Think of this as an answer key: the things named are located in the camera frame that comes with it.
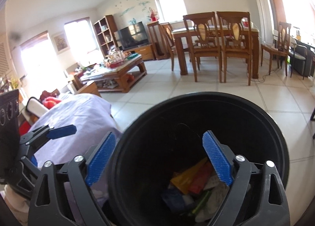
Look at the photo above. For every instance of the blue and white carton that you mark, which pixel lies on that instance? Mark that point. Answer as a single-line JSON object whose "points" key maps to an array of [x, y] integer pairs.
{"points": [[173, 200]]}

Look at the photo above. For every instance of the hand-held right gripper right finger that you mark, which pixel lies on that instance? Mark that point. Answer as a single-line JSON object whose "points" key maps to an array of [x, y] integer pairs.
{"points": [[217, 160]]}

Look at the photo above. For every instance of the red box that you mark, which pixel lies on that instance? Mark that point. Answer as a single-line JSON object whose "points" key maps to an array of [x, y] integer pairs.
{"points": [[24, 126]]}

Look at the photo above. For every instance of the wooden armchair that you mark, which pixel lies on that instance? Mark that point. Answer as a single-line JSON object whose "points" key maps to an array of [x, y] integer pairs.
{"points": [[72, 75]]}

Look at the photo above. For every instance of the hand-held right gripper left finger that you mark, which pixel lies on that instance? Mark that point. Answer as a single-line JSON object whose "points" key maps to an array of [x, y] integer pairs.
{"points": [[101, 159]]}

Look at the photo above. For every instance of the tall wooden stand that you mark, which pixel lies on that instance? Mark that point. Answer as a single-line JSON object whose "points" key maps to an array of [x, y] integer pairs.
{"points": [[153, 26]]}

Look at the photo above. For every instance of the red cushion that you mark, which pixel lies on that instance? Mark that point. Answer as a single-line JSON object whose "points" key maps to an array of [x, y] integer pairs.
{"points": [[50, 102]]}

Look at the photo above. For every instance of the white standing air conditioner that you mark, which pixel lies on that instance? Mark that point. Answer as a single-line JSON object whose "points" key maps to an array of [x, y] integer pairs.
{"points": [[264, 16]]}

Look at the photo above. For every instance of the white lattice cabinet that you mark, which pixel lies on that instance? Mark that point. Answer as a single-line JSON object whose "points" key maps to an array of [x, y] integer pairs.
{"points": [[2, 56]]}

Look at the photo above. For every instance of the green and white packet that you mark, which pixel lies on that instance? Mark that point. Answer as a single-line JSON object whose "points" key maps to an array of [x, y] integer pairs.
{"points": [[203, 200]]}

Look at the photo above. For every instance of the yellow snack bag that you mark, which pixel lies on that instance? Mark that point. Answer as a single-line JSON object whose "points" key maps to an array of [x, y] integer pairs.
{"points": [[185, 179]]}

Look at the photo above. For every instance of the wooden coffee table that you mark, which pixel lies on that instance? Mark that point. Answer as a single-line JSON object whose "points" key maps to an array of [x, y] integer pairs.
{"points": [[118, 73]]}

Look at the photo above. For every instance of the black television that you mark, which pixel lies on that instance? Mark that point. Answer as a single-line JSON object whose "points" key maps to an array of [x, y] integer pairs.
{"points": [[133, 35]]}

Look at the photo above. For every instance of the wooden dining table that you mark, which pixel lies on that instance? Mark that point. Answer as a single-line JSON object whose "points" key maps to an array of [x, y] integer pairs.
{"points": [[183, 56]]}

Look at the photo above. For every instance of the purple tablecloth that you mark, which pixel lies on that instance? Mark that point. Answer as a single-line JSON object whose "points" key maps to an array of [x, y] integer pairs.
{"points": [[73, 117]]}

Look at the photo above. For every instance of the wooden television cabinet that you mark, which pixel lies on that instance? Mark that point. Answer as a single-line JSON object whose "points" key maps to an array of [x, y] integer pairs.
{"points": [[141, 52]]}

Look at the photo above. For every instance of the black trash bin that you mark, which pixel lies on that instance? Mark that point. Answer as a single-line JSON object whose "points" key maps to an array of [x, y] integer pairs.
{"points": [[157, 142]]}

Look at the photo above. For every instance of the small wall painting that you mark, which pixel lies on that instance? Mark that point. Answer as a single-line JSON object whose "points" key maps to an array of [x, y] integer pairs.
{"points": [[60, 41]]}

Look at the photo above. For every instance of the black armchair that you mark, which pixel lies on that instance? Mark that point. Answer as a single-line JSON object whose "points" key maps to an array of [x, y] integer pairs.
{"points": [[300, 56]]}

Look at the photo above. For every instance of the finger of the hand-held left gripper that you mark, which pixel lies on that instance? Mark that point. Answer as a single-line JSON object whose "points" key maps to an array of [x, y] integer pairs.
{"points": [[61, 131], [24, 176]]}

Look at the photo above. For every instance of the red flower vase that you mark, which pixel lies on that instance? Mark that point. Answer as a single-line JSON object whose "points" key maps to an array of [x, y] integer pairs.
{"points": [[153, 15]]}

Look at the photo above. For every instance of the wooden dining chair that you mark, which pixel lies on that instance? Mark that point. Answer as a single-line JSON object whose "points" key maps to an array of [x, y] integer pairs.
{"points": [[278, 50], [167, 43], [204, 52], [236, 52]]}

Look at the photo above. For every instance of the wooden sofa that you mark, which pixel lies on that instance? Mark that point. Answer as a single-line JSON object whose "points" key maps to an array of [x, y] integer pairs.
{"points": [[89, 88]]}

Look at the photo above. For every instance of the wooden bookshelf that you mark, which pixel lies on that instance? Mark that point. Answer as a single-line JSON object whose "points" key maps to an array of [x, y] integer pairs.
{"points": [[105, 35]]}

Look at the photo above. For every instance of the white sofa cushion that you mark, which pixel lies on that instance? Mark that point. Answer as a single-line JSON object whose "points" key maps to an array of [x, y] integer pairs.
{"points": [[35, 106]]}

